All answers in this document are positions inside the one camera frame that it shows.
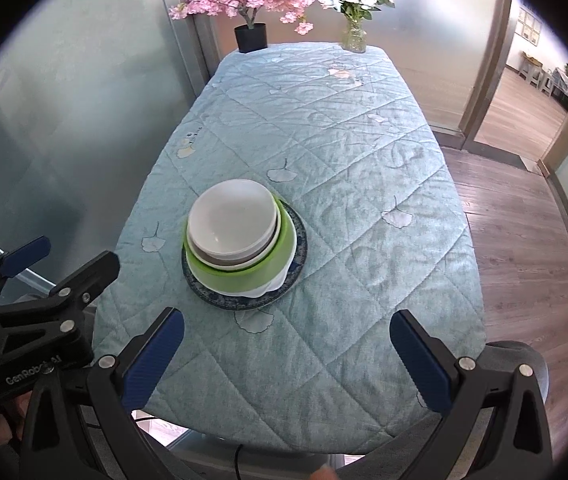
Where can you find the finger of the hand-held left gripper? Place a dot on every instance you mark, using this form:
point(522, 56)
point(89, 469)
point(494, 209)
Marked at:
point(26, 255)
point(94, 272)

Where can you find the set of framed wall pictures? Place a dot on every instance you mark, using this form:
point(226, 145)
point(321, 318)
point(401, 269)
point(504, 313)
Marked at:
point(529, 25)

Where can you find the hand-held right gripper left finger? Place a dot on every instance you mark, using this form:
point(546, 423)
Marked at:
point(156, 355)

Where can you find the low table with grey cloth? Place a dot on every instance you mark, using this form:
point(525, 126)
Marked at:
point(564, 87)

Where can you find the white deep plate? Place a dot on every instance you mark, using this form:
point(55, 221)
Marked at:
point(279, 281)

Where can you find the grey chair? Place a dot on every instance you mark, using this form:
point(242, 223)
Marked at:
point(514, 360)

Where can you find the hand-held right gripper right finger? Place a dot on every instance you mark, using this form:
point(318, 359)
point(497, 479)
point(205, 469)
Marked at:
point(419, 360)

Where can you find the blue patterned plate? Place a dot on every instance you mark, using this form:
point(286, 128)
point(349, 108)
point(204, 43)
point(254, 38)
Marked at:
point(244, 303)

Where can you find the light blue printed blanket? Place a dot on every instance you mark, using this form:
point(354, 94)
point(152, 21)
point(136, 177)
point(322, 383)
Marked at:
point(339, 160)

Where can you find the glass vase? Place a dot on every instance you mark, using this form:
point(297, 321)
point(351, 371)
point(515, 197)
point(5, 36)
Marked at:
point(354, 37)

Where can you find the small white bowl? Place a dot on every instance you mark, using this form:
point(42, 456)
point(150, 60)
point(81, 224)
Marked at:
point(229, 215)

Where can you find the black flower pot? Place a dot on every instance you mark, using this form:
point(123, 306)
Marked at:
point(251, 39)

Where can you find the green bowl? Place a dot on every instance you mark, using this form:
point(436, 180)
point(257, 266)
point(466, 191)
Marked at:
point(274, 270)

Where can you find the grey stool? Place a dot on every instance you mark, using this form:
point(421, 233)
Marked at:
point(546, 82)
point(530, 67)

